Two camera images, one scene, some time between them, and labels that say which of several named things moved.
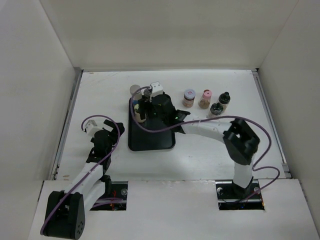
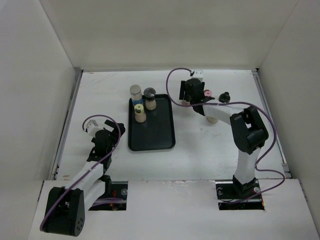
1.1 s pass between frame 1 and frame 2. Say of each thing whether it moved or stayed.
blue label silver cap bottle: stayed
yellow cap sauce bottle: stayed
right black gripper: moved
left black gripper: stayed
